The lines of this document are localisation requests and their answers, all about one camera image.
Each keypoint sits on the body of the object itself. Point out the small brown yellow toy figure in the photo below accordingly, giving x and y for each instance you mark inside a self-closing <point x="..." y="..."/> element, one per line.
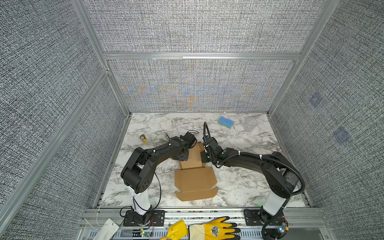
<point x="143" y="138"/>

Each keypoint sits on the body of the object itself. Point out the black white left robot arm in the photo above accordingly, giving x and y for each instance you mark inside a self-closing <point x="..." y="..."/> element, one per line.
<point x="140" y="169"/>

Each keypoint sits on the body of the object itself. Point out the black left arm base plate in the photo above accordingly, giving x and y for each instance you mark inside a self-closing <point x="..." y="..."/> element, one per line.
<point x="154" y="218"/>

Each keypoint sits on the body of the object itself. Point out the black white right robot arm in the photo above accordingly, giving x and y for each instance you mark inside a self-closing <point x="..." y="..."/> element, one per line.
<point x="283" y="178"/>

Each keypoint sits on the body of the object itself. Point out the brown cardboard box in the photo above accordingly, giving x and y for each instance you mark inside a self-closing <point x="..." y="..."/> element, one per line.
<point x="194" y="180"/>

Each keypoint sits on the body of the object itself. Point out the clear round plastic lid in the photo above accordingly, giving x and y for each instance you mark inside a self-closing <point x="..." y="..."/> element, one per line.
<point x="251" y="122"/>

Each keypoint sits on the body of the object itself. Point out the blue green sponge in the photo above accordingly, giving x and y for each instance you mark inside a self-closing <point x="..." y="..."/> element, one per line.
<point x="226" y="122"/>

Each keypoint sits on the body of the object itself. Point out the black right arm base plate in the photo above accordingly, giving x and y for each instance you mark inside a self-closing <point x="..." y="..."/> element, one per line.
<point x="258" y="217"/>

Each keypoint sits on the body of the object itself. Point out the white paper tag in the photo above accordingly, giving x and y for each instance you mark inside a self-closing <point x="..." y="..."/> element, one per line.
<point x="108" y="230"/>

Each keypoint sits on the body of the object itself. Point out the aluminium front rail frame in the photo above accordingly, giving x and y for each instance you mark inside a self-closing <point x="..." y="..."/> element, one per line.
<point x="295" y="224"/>

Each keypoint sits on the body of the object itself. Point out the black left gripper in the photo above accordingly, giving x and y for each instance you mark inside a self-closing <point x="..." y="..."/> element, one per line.
<point x="185" y="158"/>

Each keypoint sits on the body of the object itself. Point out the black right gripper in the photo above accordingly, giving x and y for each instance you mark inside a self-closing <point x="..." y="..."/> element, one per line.
<point x="202" y="156"/>

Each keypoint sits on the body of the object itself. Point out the yellow black work glove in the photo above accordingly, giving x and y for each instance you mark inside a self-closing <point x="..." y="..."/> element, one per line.
<point x="217" y="229"/>

